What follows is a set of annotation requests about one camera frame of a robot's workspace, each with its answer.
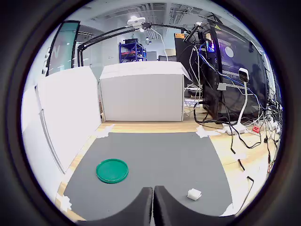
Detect small white plastic terminal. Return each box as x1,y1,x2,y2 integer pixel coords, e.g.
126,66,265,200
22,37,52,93
187,188,202,201

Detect round green lid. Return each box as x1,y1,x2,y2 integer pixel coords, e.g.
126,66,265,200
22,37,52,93
95,158,129,184

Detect dark grey mat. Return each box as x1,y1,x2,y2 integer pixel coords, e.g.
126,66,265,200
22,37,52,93
63,131,234,222

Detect white cardboard box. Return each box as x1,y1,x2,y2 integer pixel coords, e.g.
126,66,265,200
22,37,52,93
98,60,192,122

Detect white partition panel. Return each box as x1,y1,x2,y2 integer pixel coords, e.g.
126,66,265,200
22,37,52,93
37,65,103,175
22,84,67,203

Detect black computer tower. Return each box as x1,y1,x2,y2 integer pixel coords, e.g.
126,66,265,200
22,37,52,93
197,17,271,121

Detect white webcam on stand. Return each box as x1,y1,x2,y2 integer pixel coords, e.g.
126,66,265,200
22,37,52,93
222,67,250,135

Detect blue shelf rack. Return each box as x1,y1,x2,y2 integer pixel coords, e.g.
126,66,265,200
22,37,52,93
119,39,148,64

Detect teal standing banner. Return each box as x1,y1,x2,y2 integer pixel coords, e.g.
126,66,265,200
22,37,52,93
41,20,81,77

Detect thin white cable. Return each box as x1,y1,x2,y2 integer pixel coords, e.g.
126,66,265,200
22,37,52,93
150,27,169,62

